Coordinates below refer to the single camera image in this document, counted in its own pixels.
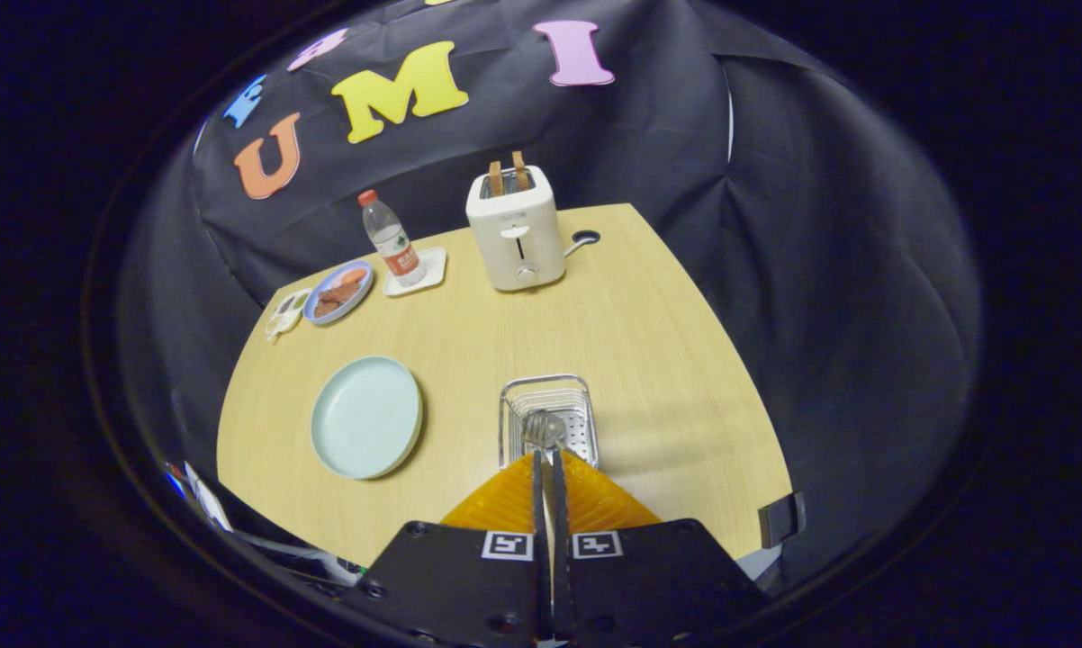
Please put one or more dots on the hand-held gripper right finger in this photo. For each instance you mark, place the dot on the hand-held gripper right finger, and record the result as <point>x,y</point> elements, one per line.
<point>658,585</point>

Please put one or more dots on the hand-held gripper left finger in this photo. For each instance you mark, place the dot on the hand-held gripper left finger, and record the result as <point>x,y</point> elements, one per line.
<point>451,585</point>

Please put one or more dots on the pale green plate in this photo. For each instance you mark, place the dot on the pale green plate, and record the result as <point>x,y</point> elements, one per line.
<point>365,418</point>

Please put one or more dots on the white flat object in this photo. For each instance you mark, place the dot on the white flat object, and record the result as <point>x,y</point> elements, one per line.
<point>208,495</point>

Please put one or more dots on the blue plate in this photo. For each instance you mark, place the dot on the blue plate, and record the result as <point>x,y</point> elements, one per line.
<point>318,315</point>

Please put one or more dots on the brown meat pieces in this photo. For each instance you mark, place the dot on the brown meat pieces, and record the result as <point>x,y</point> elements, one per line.
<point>336,299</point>

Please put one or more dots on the white square coaster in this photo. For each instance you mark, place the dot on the white square coaster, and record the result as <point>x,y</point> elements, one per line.
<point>433,268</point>

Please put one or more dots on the orange food piece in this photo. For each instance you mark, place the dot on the orange food piece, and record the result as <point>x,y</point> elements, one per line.
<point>353,275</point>

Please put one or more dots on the black backdrop cloth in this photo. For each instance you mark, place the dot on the black backdrop cloth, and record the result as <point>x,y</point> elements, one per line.
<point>820,297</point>

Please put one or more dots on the clear plastic water bottle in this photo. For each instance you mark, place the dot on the clear plastic water bottle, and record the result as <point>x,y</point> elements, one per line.
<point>392,243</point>

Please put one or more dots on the white toaster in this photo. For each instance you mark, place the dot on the white toaster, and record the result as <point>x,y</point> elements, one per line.
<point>518,234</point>

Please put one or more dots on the toast slice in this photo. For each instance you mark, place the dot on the toast slice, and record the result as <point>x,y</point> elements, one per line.
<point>496,178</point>
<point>520,171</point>

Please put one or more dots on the dark table bracket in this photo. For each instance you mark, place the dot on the dark table bracket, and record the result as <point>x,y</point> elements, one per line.
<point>781,520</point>

